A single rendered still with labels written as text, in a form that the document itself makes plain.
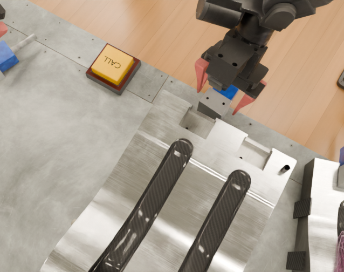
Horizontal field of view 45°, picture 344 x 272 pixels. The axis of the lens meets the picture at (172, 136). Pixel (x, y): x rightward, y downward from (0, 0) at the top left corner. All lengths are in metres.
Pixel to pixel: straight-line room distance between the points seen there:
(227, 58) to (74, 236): 0.35
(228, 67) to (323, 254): 0.33
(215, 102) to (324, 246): 0.31
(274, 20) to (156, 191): 0.32
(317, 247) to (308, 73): 0.36
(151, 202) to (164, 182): 0.04
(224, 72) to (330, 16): 0.42
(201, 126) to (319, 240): 0.27
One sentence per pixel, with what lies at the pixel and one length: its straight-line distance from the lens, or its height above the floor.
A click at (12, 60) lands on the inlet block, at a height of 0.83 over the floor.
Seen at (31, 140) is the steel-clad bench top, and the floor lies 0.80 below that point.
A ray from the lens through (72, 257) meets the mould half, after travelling 0.63.
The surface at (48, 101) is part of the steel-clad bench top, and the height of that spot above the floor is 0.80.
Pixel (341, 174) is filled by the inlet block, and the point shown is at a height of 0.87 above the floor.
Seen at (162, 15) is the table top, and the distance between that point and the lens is 0.92.
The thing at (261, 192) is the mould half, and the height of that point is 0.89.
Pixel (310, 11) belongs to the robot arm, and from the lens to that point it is 0.62.
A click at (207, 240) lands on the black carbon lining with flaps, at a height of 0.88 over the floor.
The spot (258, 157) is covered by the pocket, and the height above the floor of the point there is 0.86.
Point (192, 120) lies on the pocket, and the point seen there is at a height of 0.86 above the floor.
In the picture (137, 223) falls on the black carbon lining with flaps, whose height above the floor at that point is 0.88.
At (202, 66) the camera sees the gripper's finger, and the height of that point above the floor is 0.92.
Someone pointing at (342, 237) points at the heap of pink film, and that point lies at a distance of 0.74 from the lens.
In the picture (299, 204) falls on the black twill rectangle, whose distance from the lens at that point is 0.78.
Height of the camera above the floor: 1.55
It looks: 71 degrees down
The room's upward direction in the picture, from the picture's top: 5 degrees clockwise
